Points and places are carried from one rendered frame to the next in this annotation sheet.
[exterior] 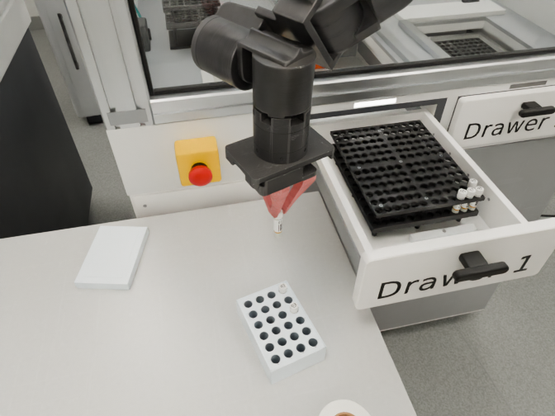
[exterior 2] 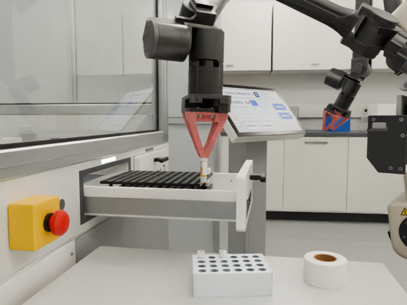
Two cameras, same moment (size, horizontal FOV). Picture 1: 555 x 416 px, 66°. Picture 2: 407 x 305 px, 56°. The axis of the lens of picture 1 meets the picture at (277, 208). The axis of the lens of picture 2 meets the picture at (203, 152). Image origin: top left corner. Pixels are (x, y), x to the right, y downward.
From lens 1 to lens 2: 0.67 m
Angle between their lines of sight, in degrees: 70
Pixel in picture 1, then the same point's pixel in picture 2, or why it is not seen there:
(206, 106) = (29, 161)
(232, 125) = (46, 182)
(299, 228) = (129, 258)
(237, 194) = (48, 272)
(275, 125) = (220, 66)
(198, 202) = (20, 296)
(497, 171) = not seen: hidden behind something
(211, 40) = (169, 26)
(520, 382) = not seen: outside the picture
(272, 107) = (219, 55)
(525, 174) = not seen: hidden behind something
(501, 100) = (148, 156)
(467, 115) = (142, 166)
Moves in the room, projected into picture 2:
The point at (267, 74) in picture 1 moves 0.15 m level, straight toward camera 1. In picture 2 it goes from (217, 34) to (317, 26)
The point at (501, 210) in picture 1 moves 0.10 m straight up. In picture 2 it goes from (220, 178) to (220, 140)
